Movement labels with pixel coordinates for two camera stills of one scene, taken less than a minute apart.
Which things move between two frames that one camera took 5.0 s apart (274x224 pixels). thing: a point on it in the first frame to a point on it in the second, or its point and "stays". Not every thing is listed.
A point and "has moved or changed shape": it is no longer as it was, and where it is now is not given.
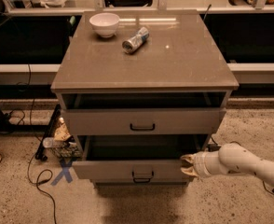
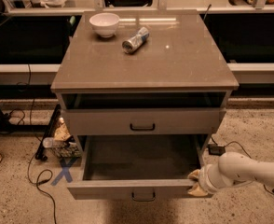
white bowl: [104, 23] stays
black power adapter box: [212, 147] stays
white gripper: [199, 165] to [206, 180]
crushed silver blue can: [136, 41] stays
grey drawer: [143, 121] stays
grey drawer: [134, 159] has moved or changed shape
